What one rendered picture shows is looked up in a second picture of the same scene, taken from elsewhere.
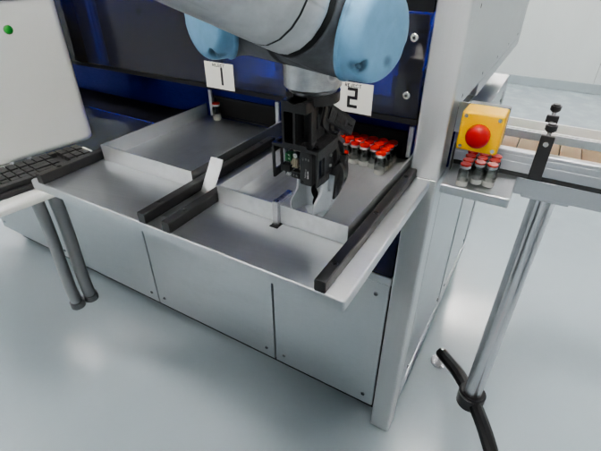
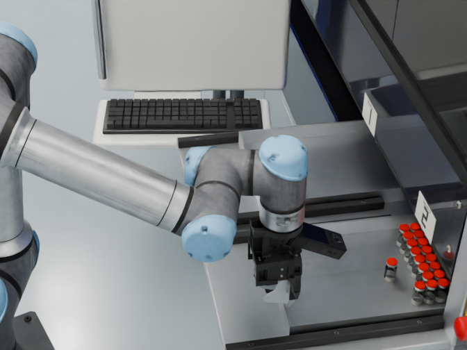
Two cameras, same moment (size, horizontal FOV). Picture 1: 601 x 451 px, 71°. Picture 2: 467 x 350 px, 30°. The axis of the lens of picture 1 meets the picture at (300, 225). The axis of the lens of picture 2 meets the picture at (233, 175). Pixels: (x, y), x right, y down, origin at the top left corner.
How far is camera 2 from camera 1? 115 cm
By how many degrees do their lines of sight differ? 39
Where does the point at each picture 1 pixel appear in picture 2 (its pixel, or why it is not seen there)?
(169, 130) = (320, 135)
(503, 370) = not seen: outside the picture
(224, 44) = not seen: hidden behind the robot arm
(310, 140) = (262, 253)
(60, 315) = not seen: hidden behind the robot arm
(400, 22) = (216, 244)
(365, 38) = (187, 245)
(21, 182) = (183, 124)
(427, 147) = (452, 307)
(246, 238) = (238, 285)
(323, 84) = (271, 226)
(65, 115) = (264, 65)
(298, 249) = (256, 318)
